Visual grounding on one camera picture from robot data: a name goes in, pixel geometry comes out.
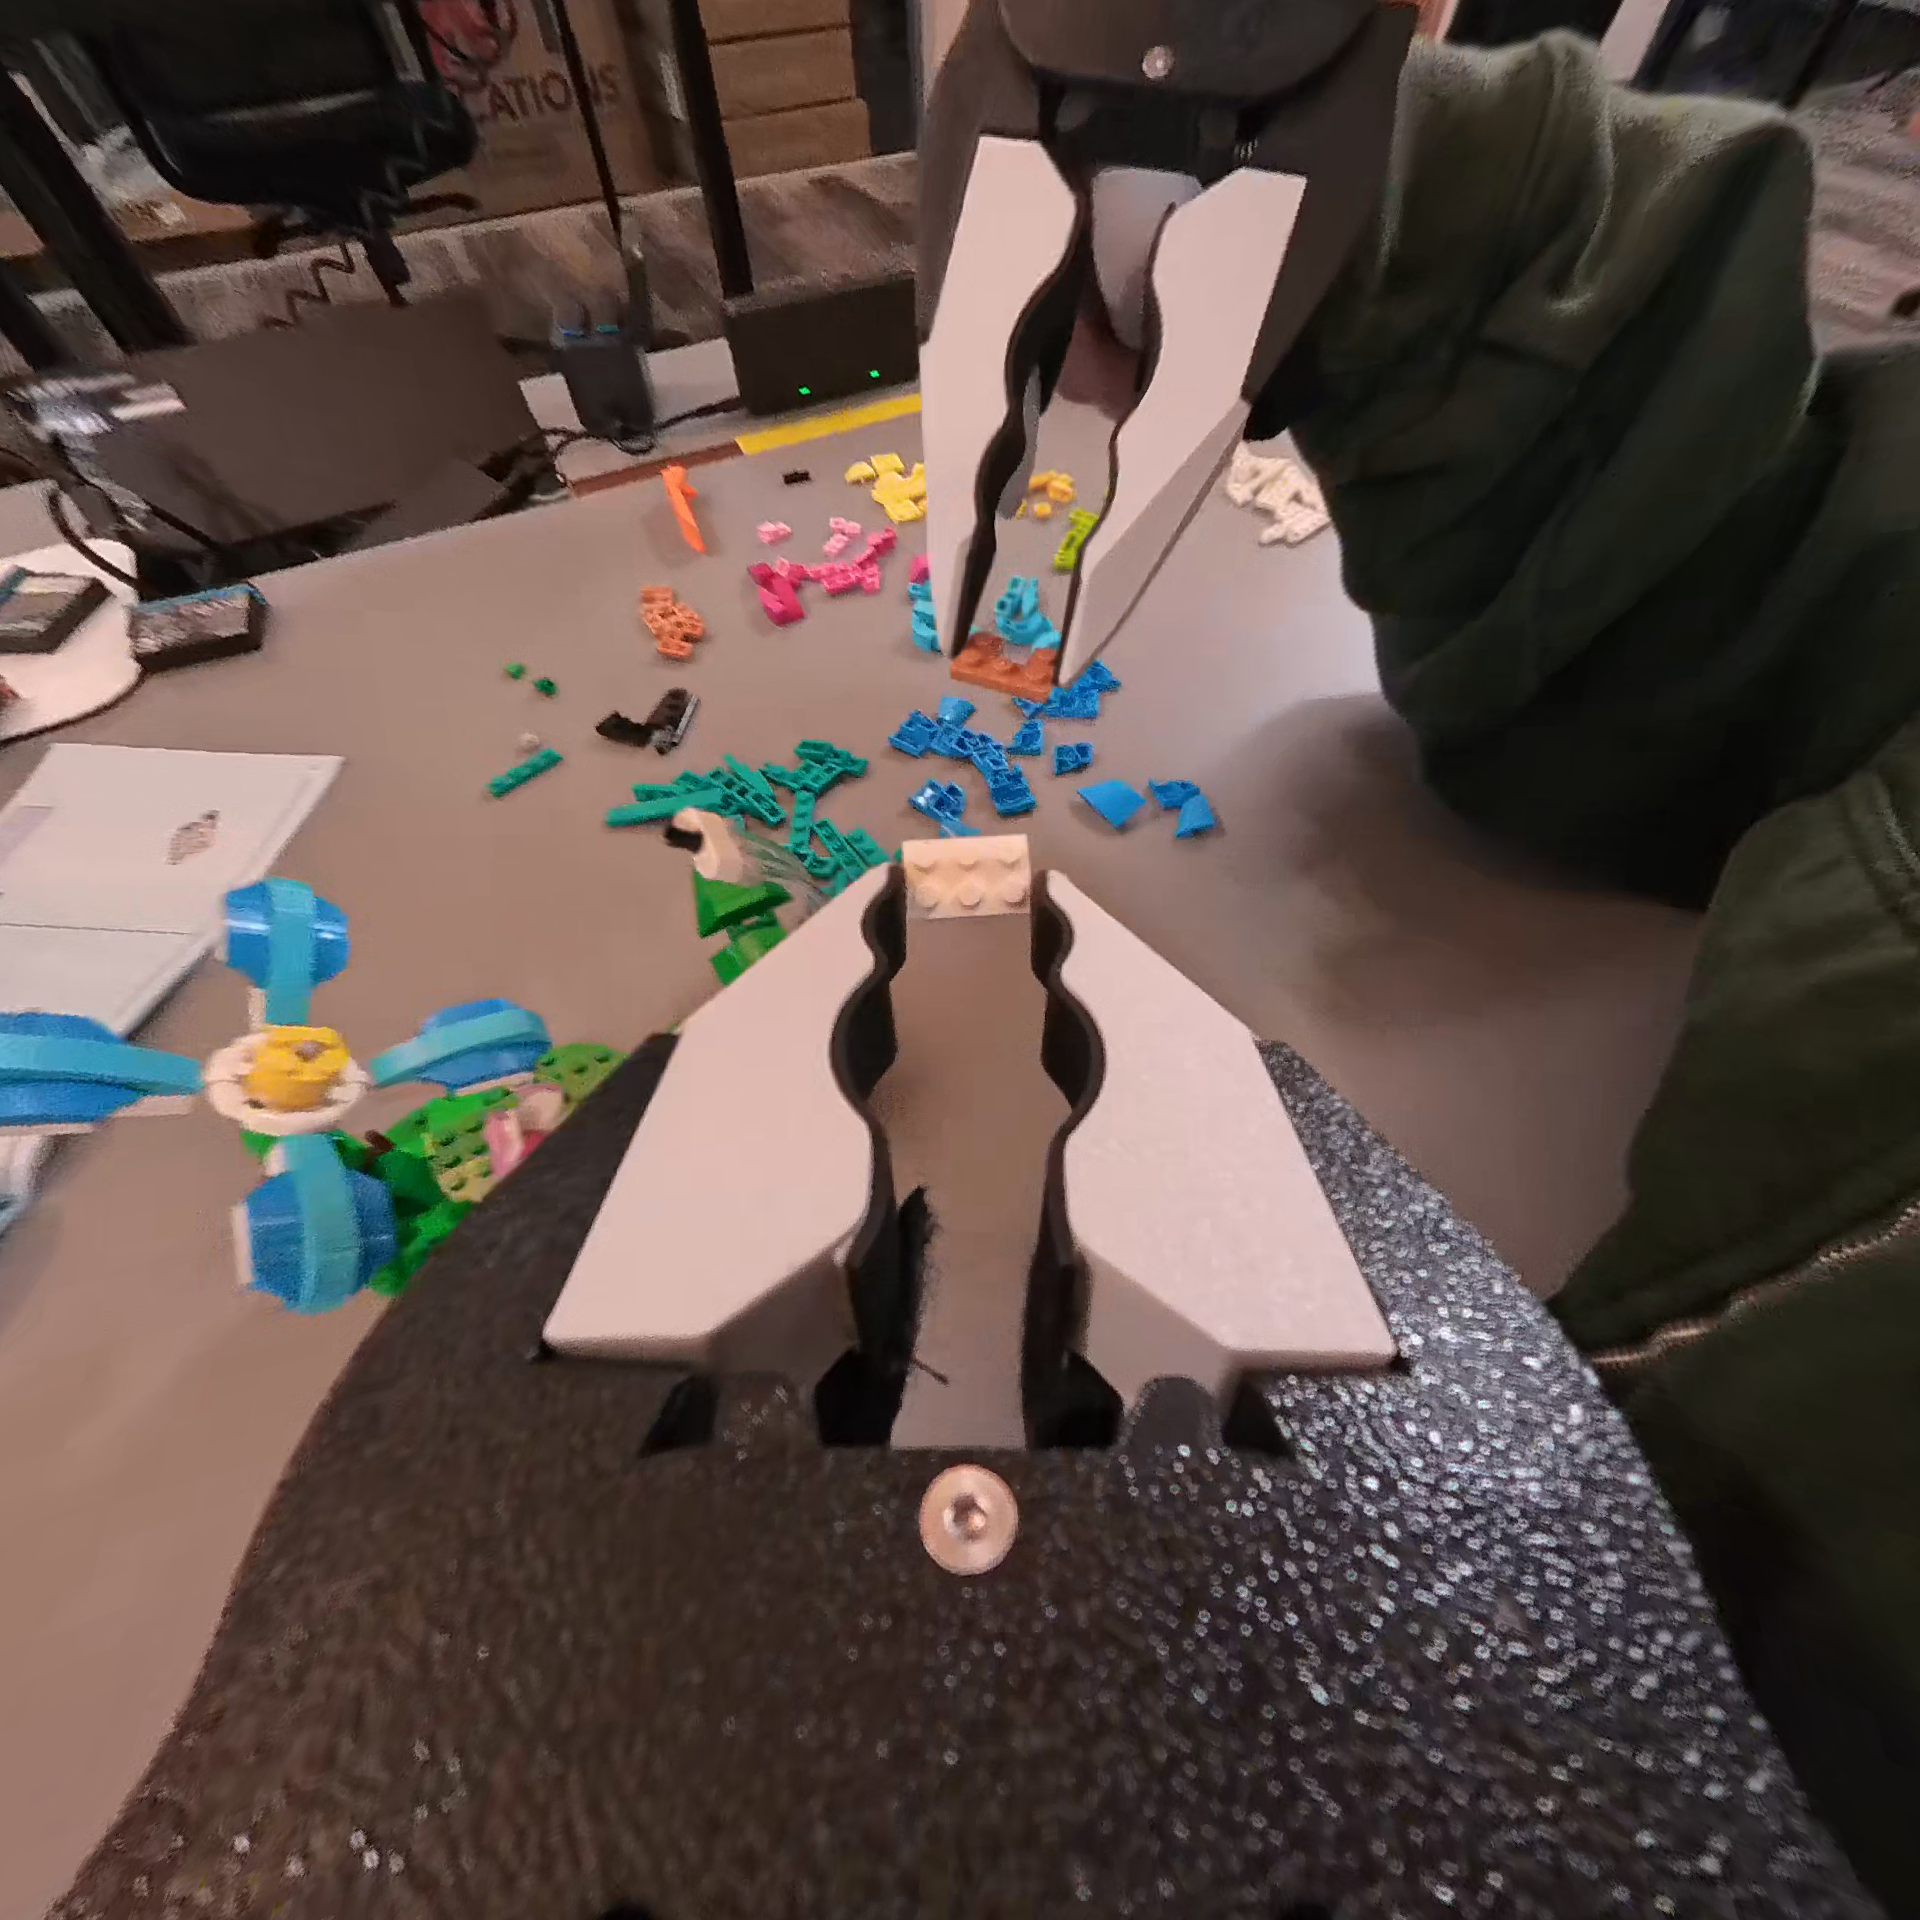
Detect black device with green lights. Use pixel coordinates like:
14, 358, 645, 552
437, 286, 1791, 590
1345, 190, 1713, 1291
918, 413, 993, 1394
725, 282, 924, 417

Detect small black box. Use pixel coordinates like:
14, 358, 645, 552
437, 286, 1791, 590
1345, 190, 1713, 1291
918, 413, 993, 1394
127, 583, 273, 672

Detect pile of white lego pieces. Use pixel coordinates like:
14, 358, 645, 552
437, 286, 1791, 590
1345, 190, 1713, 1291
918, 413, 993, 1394
1223, 456, 1337, 545

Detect pile of blue lego pieces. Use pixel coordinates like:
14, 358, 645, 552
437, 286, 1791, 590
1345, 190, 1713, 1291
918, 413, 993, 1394
886, 657, 1220, 841

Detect blue lego flower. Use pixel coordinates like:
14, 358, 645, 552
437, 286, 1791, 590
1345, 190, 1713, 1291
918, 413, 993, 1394
0, 878, 552, 1317

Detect small green lego pieces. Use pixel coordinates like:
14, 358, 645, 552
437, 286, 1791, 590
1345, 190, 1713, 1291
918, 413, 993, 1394
485, 661, 566, 800

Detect brown lego plate assembly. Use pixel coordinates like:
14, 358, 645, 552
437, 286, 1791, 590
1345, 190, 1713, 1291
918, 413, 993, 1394
948, 574, 1069, 701

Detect coiled black cable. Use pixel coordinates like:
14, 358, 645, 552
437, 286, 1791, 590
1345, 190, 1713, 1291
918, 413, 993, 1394
262, 189, 413, 329

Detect white lego plate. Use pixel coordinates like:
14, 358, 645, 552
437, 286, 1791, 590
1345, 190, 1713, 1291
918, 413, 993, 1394
900, 834, 1039, 921

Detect yellow tape strip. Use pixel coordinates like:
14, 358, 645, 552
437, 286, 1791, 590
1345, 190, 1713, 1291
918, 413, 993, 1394
736, 394, 925, 458

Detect pile of yellow lego pieces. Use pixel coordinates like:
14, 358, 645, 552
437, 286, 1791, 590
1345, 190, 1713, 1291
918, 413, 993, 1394
842, 449, 1080, 528

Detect person's right forearm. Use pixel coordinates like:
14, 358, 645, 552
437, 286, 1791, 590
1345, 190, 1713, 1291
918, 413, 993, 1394
1240, 31, 1920, 905

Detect white and green lego figure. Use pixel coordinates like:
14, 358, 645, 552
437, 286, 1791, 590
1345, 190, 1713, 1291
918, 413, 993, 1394
663, 808, 800, 982

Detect black office chair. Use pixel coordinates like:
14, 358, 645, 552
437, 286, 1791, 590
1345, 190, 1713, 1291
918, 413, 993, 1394
82, 0, 485, 214

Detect pile of teal lego pieces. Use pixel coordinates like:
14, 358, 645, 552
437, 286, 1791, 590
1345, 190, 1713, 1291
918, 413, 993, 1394
602, 739, 888, 911

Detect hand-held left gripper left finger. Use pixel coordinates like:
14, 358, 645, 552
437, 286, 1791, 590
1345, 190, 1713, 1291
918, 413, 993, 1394
540, 865, 938, 1450

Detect white round disc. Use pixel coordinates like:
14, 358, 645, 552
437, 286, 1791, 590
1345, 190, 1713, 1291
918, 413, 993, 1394
0, 541, 146, 746

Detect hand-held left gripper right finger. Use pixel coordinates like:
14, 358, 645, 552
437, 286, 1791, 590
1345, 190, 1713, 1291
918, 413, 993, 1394
1024, 866, 1404, 1450

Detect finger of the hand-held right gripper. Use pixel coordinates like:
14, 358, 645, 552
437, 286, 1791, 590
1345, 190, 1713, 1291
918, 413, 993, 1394
1058, 173, 1309, 688
918, 135, 1094, 658

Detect printed cardboard box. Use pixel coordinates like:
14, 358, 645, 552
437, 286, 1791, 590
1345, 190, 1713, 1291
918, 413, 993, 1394
416, 0, 879, 215

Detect white instruction booklet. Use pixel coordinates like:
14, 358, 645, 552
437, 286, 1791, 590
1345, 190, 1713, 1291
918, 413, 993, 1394
0, 743, 348, 1040

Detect pile of pink lego pieces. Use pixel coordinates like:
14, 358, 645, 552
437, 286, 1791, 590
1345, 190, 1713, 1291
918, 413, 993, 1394
748, 514, 905, 627

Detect black laptop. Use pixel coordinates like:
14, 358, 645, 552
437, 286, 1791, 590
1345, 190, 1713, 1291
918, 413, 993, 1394
132, 286, 552, 561

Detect black charger with blue lights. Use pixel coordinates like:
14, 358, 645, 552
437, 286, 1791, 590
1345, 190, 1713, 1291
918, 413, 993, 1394
544, 305, 658, 449

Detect green lego plant base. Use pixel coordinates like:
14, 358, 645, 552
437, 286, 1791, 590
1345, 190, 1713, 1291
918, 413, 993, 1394
246, 1040, 633, 1298

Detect person's green jacket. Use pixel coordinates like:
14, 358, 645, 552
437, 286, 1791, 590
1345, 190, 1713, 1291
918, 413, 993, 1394
1545, 721, 1920, 1920

